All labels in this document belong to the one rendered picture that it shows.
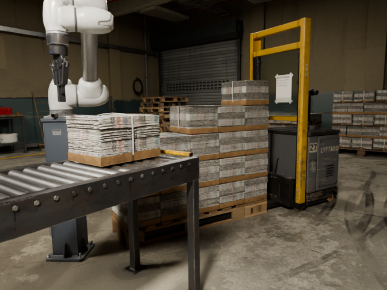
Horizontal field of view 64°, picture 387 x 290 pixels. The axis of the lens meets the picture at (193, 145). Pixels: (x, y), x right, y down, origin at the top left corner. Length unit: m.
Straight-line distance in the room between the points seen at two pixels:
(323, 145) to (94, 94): 2.32
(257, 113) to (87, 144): 1.82
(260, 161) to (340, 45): 6.16
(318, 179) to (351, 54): 5.63
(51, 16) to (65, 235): 1.52
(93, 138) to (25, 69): 7.75
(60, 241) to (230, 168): 1.49
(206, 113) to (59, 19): 1.51
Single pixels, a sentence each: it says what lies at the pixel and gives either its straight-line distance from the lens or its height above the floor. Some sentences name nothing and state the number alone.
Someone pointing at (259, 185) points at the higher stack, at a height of 0.29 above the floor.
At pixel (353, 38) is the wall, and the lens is 8.81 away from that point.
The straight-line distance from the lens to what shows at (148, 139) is 1.64.
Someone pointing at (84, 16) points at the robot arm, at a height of 1.46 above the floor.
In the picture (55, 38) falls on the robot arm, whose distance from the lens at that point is 1.50.
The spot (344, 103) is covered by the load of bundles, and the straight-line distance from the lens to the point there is 7.07.
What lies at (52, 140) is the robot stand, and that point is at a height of 0.85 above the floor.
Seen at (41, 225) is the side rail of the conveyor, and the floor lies 0.69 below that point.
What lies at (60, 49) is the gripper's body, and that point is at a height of 1.32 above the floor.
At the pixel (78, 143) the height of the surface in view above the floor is 0.90.
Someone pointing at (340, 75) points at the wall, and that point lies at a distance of 8.76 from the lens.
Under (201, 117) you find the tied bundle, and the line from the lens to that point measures 2.62.
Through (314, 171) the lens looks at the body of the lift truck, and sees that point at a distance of 3.43.
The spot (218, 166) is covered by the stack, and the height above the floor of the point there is 0.54.
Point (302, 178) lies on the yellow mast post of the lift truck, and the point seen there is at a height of 0.34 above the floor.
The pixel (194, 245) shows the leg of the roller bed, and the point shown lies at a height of 0.32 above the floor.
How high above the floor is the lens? 1.08
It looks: 8 degrees down
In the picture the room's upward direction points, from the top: 1 degrees counter-clockwise
